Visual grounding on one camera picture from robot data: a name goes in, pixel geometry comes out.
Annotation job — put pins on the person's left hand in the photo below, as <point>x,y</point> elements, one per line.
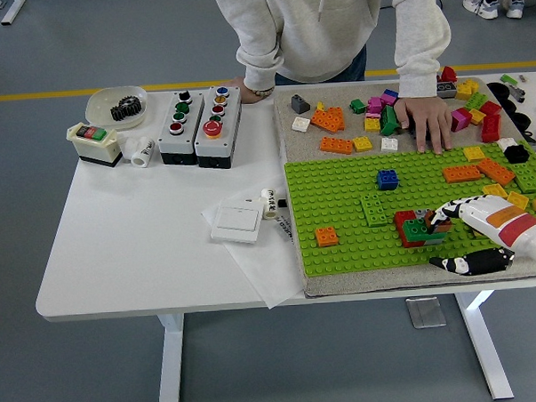
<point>424,114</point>

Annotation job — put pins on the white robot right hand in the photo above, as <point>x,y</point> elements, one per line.
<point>509,226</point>

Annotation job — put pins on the person's right hand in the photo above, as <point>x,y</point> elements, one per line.
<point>245,93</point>

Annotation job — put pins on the brown square brick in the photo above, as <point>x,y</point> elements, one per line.
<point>443,230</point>

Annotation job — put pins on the blue square brick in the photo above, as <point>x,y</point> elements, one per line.
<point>387,180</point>

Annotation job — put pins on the person's left forearm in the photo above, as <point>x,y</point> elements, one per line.
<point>422,60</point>

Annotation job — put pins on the person's right forearm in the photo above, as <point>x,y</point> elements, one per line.
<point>260,65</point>

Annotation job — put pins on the dark grey slope brick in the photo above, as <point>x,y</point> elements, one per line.
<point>412,130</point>
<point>299,104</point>

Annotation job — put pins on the long grey brick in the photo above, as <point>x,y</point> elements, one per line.
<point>447,88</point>

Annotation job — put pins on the long green brick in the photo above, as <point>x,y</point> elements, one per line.
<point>414,230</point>
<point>388,121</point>

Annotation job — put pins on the magenta brick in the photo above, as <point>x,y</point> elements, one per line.
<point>461,119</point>
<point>388,101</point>
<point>374,104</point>

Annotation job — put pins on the small blue brick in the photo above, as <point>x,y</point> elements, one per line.
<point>390,93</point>

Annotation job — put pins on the white flat brick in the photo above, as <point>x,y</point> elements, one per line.
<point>389,144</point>
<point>301,124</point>

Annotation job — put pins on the red slope brick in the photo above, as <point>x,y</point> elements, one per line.
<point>448,74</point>

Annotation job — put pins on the pink flat brick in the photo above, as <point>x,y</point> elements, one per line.
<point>373,115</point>

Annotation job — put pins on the lime green brick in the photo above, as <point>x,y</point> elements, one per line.
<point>475,101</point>

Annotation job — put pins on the long orange brick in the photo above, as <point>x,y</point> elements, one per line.
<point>496,172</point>
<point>461,173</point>
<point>336,145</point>

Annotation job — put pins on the small green brick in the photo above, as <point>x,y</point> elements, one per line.
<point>357,106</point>

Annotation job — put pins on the long red brick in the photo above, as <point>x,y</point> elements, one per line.
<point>491,128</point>

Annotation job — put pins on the tiny yellow brick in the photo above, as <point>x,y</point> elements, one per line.
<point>320,106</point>

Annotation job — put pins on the green brick baseplate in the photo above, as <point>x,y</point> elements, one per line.
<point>339,198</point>

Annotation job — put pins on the orange square brick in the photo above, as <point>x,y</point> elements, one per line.
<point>326,237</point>

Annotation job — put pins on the grey emergency-stop control box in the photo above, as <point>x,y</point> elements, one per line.
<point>230,122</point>

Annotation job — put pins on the lime green plate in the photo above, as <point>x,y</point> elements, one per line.
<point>531,178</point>
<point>374,209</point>

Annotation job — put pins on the grey four-button control box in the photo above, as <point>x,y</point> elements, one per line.
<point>190,128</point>

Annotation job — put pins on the black hexagonal nut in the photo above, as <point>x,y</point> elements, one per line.
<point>515,153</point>

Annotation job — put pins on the black round cup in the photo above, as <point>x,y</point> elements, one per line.
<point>509,107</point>
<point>521,121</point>
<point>498,90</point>

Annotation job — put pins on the small white piece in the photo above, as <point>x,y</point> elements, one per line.
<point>505,142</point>

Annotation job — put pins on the small lime green piece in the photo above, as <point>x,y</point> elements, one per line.
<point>508,78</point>

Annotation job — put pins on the small black part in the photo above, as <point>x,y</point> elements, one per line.
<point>530,135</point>

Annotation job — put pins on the grey and black tool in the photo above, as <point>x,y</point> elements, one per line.
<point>516,92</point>

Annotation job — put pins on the small metal screw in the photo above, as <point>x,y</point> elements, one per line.
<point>523,77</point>

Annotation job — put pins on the black metal gear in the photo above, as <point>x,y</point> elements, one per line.
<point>131,103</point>
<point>118,113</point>

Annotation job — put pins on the small black cap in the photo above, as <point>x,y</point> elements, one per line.
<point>282,203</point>

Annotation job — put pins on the small white pipe coupling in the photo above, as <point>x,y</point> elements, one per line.
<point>268,207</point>

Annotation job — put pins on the large white pipe coupling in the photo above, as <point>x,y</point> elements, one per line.
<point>143,154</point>

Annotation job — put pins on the metal floor plate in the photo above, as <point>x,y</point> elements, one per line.
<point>426,312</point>

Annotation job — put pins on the white table leg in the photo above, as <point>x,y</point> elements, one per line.
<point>171,370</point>
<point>485,347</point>

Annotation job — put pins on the white tee pipe fitting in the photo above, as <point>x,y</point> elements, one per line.
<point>127,147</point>

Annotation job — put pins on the grey foam mat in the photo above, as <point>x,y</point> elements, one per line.
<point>387,281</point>

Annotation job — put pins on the white printed label strip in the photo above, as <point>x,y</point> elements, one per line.
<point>285,229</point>

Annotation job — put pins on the white plastic bowl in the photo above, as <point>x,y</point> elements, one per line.
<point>97,108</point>

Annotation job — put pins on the white paper sheet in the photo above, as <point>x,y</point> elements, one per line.
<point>262,272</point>

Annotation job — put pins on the white furniture foot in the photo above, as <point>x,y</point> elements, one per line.
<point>14,11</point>

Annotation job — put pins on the white wall switch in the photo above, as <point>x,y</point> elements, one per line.
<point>238,222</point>

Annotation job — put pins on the cream red-green switch box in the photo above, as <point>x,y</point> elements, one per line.
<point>97,150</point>

